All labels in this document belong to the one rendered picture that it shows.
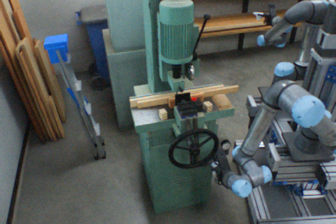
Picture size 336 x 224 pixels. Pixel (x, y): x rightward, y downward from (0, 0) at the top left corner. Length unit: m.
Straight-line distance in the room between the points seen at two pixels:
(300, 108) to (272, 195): 1.18
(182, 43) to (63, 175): 1.69
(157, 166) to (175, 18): 0.93
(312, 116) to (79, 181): 1.96
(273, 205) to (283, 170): 0.50
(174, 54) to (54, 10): 2.56
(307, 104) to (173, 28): 0.72
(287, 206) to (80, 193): 1.60
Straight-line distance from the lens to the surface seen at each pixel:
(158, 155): 1.72
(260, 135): 1.28
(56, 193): 2.51
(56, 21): 3.83
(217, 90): 1.75
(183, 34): 1.40
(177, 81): 1.56
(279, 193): 2.19
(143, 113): 1.61
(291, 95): 1.11
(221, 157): 1.39
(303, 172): 1.74
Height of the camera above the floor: 1.88
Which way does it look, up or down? 35 degrees down
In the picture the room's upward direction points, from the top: 2 degrees counter-clockwise
